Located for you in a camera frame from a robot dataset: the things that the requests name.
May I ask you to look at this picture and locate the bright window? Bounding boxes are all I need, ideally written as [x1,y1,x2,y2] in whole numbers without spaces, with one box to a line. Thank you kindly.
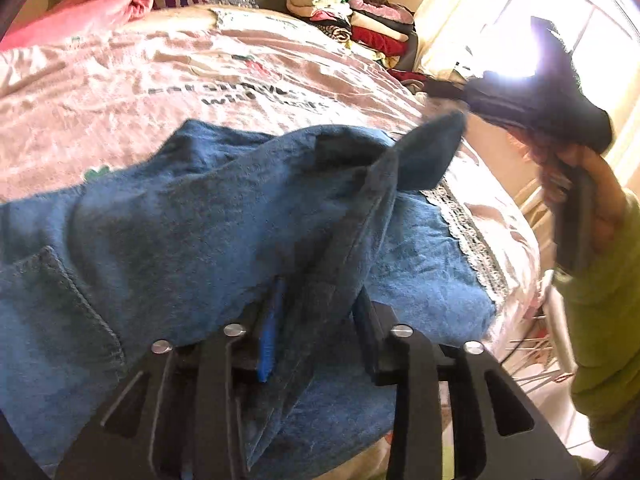
[500,0,640,136]

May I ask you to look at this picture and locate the pink printed blanket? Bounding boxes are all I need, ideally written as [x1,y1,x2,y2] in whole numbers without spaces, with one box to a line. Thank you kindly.
[0,5,543,480]

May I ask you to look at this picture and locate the blue denim pants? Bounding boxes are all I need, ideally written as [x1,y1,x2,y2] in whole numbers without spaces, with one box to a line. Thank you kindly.
[0,110,497,480]

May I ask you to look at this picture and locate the white wire rack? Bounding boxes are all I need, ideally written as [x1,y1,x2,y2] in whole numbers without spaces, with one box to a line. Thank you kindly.
[492,269,578,396]

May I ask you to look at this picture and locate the person's right hand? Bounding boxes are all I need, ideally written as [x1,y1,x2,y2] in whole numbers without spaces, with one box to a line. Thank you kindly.
[515,127,628,261]

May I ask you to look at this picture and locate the cream curtain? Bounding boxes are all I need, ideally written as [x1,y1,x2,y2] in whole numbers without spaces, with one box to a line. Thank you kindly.
[414,0,533,86]

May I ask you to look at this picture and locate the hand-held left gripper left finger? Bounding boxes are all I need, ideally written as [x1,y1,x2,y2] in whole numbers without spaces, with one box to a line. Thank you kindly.
[54,277,288,480]

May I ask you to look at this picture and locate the pink comforter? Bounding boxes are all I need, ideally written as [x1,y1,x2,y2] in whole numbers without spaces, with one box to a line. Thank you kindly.
[0,0,157,53]

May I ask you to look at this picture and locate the stack of folded clothes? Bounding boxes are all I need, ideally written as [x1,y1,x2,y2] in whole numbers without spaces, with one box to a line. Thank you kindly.
[286,0,432,86]

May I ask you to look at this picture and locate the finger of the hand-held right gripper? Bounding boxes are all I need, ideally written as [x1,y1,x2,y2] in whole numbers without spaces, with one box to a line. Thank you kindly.
[422,80,473,111]

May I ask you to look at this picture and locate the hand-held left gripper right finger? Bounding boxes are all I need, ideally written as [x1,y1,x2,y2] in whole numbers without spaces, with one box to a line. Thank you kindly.
[352,290,581,480]

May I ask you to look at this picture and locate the lace-edged bed sheet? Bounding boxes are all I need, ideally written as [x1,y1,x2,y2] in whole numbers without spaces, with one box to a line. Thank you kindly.
[420,180,518,308]

